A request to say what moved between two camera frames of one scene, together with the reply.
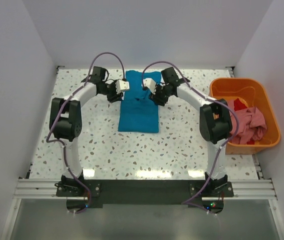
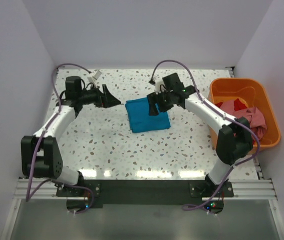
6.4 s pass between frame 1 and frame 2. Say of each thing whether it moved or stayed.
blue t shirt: moved
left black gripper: moved
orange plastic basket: stayed
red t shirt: stayed
